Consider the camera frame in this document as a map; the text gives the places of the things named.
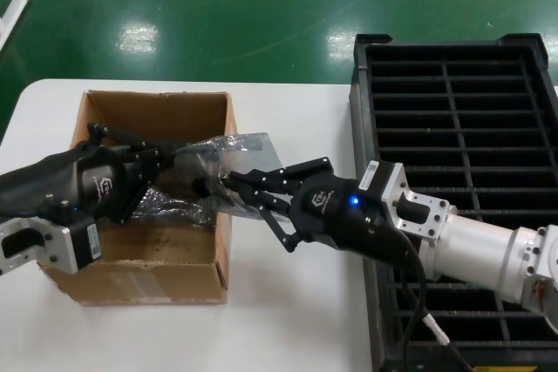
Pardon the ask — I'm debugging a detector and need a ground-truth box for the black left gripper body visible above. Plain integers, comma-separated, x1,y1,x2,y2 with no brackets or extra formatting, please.
0,143,132,220

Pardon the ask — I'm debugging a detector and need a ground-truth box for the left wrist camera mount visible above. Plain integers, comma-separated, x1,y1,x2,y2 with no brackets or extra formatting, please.
0,200,104,275

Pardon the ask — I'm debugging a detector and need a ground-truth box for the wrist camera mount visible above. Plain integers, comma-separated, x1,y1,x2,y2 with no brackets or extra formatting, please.
357,161,450,243
0,200,104,275

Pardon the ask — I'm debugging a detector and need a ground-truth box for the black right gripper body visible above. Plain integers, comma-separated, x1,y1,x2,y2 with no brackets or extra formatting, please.
289,173,419,268

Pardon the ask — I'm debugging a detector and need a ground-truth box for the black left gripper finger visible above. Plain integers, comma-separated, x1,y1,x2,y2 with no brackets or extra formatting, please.
85,121,180,159
116,154,175,227

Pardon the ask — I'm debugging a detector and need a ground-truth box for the brown cardboard box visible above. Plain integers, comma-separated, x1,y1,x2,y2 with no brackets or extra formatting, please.
37,90,240,306

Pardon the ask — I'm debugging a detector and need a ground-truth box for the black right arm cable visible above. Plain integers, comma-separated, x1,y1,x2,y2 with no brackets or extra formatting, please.
400,236,477,372

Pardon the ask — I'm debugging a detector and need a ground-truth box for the white pipe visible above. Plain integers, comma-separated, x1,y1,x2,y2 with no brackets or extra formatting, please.
0,0,32,53

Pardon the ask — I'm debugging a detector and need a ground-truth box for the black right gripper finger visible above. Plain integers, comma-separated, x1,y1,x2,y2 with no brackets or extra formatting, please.
228,156,337,206
235,187,306,255

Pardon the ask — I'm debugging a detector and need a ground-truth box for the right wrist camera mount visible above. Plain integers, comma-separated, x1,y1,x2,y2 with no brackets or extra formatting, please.
357,161,450,243

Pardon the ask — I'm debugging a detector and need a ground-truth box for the black slotted container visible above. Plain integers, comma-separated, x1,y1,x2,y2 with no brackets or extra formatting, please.
348,33,558,372

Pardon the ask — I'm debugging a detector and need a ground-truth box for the silver antistatic bag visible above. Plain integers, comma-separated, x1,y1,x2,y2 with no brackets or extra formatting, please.
174,131,284,219

